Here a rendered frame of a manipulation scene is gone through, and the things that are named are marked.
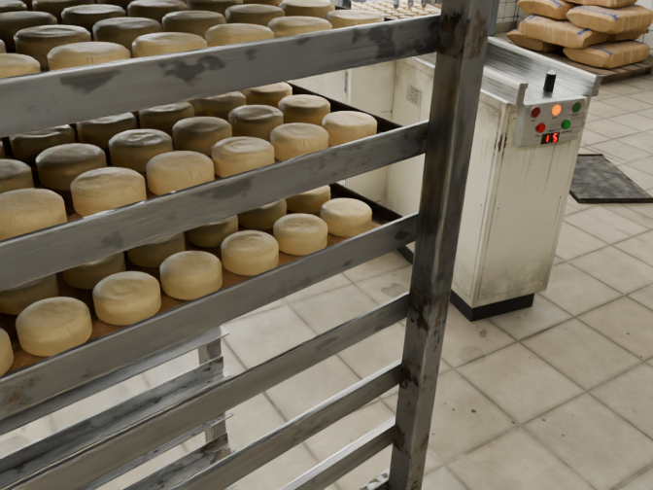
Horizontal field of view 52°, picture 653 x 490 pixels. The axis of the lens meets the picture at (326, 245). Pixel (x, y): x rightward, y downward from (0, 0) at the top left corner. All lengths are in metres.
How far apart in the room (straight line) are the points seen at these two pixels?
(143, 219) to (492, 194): 1.85
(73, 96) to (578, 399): 2.06
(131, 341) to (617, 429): 1.90
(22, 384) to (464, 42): 0.41
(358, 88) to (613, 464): 1.56
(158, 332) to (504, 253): 1.98
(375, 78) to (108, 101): 2.28
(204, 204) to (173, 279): 0.09
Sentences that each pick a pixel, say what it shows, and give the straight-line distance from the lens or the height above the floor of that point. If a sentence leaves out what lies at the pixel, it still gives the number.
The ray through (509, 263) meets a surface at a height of 0.25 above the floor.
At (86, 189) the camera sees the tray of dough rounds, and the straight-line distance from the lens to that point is 0.48.
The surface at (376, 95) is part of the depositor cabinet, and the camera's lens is 2.68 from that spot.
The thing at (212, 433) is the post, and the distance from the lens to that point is 1.27.
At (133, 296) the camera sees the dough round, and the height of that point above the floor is 1.15.
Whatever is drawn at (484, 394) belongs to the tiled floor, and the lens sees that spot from 2.22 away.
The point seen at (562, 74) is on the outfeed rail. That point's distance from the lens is 2.39.
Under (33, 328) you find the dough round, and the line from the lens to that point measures 0.51.
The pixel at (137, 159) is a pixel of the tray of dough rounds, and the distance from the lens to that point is 0.54.
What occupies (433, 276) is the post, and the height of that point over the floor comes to 1.10.
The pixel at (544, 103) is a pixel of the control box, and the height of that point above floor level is 0.84.
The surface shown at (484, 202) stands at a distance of 2.26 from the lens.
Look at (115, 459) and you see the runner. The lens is 0.55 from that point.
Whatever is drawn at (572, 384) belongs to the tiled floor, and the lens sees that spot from 2.36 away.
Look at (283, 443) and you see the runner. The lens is 0.66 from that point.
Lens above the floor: 1.44
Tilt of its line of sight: 29 degrees down
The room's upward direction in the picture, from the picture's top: 2 degrees clockwise
